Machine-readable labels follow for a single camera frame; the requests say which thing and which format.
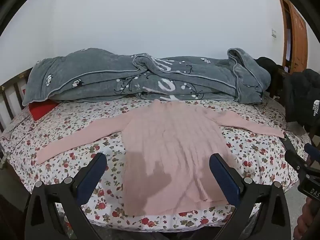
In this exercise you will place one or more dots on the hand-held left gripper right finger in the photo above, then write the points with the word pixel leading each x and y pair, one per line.
pixel 225 177

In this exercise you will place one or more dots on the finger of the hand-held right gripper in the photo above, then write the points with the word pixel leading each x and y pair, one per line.
pixel 295 158
pixel 312 151

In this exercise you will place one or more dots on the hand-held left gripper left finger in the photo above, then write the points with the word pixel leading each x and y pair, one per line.
pixel 91 177

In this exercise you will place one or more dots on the pink knit sweater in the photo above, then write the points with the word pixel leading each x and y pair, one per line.
pixel 172 150

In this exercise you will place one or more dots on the person's right hand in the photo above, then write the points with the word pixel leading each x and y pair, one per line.
pixel 303 220

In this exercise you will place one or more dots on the floral bed sheet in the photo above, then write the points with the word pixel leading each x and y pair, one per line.
pixel 75 140

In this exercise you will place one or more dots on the red pillow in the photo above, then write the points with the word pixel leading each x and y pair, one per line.
pixel 41 108

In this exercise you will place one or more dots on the dark cloth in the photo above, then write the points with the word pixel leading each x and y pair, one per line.
pixel 266 65

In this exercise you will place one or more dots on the grey printed blanket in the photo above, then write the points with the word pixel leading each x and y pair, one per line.
pixel 140 80

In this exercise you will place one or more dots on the wooden bed headboard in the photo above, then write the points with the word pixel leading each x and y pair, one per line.
pixel 10 97

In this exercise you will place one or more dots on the wooden door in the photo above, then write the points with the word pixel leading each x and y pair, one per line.
pixel 295 35

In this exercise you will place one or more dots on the white wall switch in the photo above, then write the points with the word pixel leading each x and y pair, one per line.
pixel 274 33

